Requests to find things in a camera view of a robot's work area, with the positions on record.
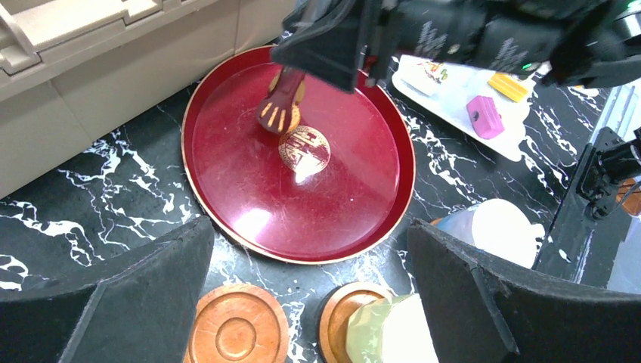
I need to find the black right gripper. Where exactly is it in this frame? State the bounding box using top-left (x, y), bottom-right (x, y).
top-left (271, 0), bottom-right (420, 93)

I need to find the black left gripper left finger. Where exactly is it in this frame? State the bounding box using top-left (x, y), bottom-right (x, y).
top-left (1, 216), bottom-right (215, 362)

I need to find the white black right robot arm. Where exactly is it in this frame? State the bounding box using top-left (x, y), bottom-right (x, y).
top-left (271, 1), bottom-right (640, 92)

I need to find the brown wooden coaster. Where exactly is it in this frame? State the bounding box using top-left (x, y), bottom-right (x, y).
top-left (184, 284), bottom-right (290, 362)

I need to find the orange round cookie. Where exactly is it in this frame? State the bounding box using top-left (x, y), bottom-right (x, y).
top-left (268, 75), bottom-right (308, 134)

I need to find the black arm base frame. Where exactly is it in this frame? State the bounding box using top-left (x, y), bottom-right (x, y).
top-left (534, 127), bottom-right (640, 288)

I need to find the pale yellow mug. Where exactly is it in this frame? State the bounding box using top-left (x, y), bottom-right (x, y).
top-left (345, 293), bottom-right (439, 363)

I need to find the round red tray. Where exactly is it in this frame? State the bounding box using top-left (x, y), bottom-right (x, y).
top-left (181, 46), bottom-right (416, 265)

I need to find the pink rectangular cake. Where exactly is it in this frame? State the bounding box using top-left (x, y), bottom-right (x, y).
top-left (466, 95), bottom-right (505, 140)

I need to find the tan plastic toolbox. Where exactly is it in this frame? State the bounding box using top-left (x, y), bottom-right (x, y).
top-left (1, 0), bottom-right (295, 196)

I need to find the yellow triangular cake slice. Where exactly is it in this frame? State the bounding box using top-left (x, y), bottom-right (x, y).
top-left (488, 73), bottom-right (529, 103)

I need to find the light wooden coaster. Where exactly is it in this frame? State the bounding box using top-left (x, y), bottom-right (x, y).
top-left (317, 281), bottom-right (394, 362)

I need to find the white mug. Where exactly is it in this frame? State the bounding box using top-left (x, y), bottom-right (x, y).
top-left (432, 198), bottom-right (546, 268)

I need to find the white triangular cake slice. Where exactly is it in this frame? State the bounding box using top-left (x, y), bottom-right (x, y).
top-left (399, 61), bottom-right (448, 97)

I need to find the white three-tier cake stand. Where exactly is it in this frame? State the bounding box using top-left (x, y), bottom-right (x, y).
top-left (390, 54), bottom-right (602, 163)

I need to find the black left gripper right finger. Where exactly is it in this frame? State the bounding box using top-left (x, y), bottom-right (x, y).
top-left (407, 220), bottom-right (640, 362)

